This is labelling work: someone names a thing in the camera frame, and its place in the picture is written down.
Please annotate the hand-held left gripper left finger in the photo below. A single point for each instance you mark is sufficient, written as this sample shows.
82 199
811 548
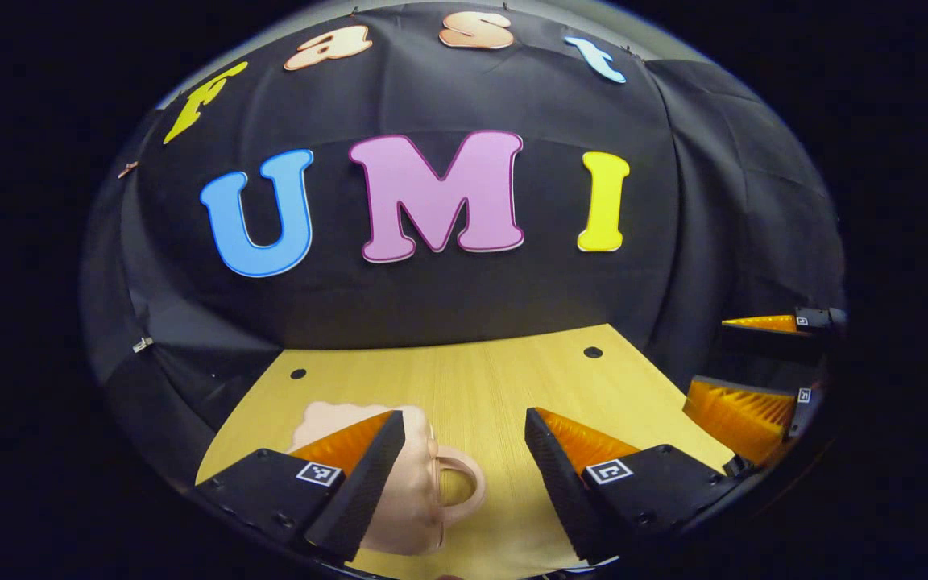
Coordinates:
367 483

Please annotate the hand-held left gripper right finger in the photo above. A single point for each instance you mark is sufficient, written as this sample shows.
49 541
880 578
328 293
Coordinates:
557 491

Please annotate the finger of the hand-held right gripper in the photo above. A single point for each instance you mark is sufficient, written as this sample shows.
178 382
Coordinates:
762 342
742 419

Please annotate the pink suitcase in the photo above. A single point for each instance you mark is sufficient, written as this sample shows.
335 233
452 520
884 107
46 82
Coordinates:
412 499

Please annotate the black backdrop cloth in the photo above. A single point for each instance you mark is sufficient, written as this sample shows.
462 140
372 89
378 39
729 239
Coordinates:
512 298

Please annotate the small white clip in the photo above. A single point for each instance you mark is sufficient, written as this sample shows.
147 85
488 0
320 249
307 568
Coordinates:
142 344

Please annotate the small copper clip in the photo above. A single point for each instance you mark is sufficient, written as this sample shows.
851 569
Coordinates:
127 169

